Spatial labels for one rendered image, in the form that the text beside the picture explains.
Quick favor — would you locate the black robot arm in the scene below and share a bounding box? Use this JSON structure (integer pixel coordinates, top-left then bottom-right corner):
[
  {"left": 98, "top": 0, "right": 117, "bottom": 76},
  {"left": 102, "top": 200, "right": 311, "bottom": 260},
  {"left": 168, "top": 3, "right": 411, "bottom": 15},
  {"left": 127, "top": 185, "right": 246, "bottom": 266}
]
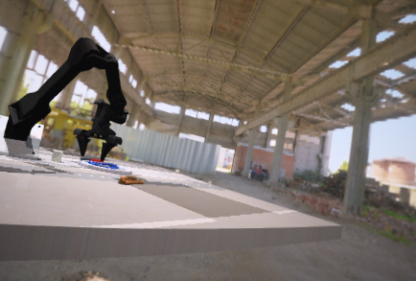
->
[{"left": 3, "top": 37, "right": 128, "bottom": 141}]

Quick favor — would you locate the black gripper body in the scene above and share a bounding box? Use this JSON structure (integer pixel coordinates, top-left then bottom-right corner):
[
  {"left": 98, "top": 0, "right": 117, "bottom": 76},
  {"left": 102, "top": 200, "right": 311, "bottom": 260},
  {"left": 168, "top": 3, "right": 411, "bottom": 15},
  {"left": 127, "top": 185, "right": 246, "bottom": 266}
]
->
[{"left": 73, "top": 116, "right": 123, "bottom": 146}]

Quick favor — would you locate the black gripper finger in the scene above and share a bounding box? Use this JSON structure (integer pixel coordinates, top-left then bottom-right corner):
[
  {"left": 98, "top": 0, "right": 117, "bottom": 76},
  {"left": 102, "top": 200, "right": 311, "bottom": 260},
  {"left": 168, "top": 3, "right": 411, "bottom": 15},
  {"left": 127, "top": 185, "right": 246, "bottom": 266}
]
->
[
  {"left": 76, "top": 136, "right": 90, "bottom": 156},
  {"left": 101, "top": 143, "right": 117, "bottom": 161}
]

